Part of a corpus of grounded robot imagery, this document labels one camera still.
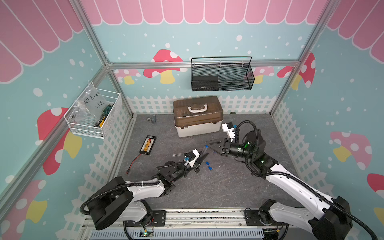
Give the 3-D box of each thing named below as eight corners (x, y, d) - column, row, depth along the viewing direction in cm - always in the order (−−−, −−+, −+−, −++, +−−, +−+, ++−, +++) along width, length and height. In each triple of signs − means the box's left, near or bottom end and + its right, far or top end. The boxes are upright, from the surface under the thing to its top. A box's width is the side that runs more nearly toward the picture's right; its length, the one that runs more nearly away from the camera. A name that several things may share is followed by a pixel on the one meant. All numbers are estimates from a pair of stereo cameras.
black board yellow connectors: (139, 153, 101) (138, 151, 99) (147, 136, 109) (146, 134, 108) (149, 154, 100) (148, 153, 98) (156, 138, 109) (155, 136, 107)
